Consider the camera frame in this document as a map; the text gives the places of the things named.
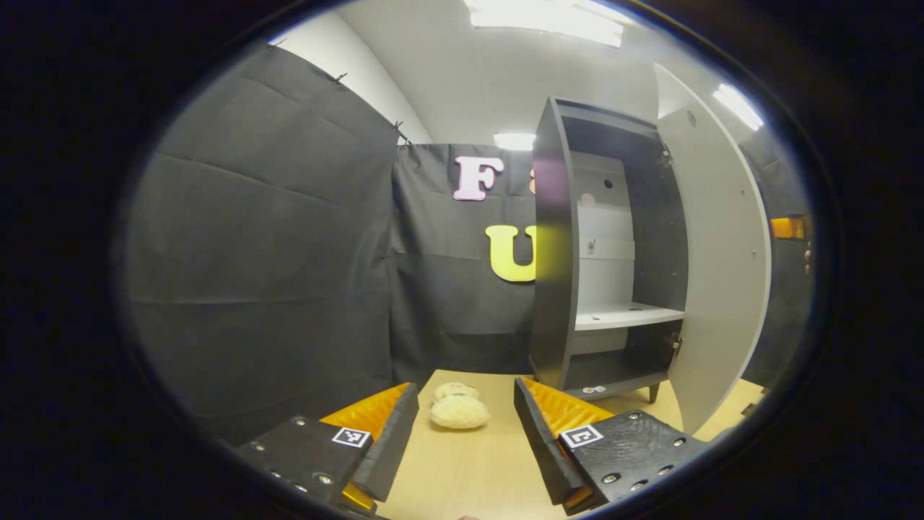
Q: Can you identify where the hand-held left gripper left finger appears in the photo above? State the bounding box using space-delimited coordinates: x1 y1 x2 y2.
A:
238 381 419 515

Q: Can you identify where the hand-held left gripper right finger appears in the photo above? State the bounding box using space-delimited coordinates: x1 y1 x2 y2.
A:
514 377 712 515

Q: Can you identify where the white cabinet door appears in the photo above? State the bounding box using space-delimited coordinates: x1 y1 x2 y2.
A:
653 63 773 436

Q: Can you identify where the dark grey cabinet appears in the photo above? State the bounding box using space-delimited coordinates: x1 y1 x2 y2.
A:
529 96 688 404

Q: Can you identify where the white cabinet shelf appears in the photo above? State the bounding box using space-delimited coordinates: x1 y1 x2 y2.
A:
575 302 685 332

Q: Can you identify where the cream plush toy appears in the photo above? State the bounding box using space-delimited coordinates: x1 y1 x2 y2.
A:
430 381 492 430

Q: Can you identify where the black backdrop cloth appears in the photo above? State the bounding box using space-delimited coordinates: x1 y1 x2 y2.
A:
119 42 815 445

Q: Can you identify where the large double ceiling light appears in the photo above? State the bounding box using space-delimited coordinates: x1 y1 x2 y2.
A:
466 0 625 48

